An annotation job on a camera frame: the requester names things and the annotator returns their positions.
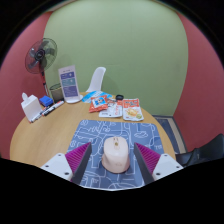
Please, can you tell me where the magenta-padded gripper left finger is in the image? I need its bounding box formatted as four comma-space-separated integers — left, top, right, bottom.
40, 142, 93, 185

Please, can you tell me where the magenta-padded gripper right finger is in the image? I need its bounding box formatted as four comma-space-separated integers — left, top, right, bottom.
132, 142, 184, 185

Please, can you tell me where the cream pink computer mouse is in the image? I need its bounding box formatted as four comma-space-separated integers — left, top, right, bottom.
101, 135, 131, 174

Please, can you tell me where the blue-grey patterned mouse pad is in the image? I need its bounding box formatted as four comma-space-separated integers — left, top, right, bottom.
66, 119, 166, 192

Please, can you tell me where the black plastic chair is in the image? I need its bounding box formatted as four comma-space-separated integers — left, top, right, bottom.
175, 133, 224, 168

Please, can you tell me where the white marker with black cap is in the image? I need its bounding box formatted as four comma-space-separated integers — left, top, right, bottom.
45, 100, 65, 116

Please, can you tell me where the white tissue box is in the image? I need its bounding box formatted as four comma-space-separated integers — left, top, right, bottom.
20, 92, 44, 123

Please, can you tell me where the blue whiteboard eraser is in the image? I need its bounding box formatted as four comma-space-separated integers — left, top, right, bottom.
38, 95, 54, 108

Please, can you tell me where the white and red snack packet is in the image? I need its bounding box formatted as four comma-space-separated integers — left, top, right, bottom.
98, 99, 124, 118

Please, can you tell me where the light blue snack packet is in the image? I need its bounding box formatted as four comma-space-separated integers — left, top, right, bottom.
81, 90, 114, 104

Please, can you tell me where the white and blue sign stand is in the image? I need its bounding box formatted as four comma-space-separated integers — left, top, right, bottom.
58, 64, 84, 104

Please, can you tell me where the white plastic chair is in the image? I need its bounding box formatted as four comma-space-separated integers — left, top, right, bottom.
85, 66, 107, 94

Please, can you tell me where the black and red standing fan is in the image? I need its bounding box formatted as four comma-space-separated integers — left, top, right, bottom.
25, 37, 58, 98

